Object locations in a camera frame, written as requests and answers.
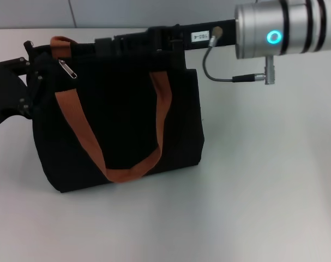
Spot silver metal zipper pull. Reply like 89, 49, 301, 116
58, 59, 78, 80

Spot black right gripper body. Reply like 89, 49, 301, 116
146, 19, 237, 52

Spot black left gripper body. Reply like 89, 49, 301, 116
0, 60, 29, 132

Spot black bag with orange handles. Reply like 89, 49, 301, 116
22, 23, 206, 194

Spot right gripper grey connector cable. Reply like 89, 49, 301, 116
203, 26, 277, 86

